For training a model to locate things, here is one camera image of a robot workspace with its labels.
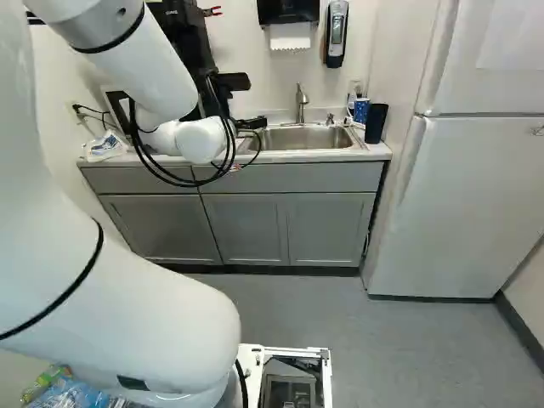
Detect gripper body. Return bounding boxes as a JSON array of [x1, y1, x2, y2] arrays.
[[180, 17, 219, 77]]

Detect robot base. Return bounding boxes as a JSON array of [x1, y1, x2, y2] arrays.
[[235, 342, 333, 408]]

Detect blue patterned cup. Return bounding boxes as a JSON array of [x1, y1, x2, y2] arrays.
[[352, 97, 372, 125]]

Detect black coffee machine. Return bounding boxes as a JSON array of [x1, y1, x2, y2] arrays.
[[105, 0, 201, 135]]

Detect black paper towel dispenser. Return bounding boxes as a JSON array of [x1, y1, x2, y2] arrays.
[[256, 0, 321, 54]]

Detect flat black device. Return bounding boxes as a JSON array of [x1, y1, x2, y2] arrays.
[[234, 115, 269, 130]]

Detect steel tap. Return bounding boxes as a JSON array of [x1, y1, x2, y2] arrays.
[[280, 82, 324, 128]]

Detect white and blue packet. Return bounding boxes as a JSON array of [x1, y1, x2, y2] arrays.
[[81, 130, 129, 162]]

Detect steel sink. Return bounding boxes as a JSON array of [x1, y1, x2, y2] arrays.
[[236, 123, 359, 155]]

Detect grey kitchen counter with cabinets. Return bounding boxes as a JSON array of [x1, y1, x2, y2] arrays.
[[76, 108, 394, 278]]

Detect black cylindrical tumbler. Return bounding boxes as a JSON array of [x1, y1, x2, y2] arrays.
[[364, 101, 390, 145]]

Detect white fridge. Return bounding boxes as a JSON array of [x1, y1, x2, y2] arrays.
[[366, 0, 544, 303]]

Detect blue and green plastic bags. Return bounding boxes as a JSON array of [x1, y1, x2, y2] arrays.
[[20, 363, 112, 408]]

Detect black wall soap dispenser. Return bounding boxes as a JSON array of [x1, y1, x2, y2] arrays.
[[324, 0, 351, 70]]

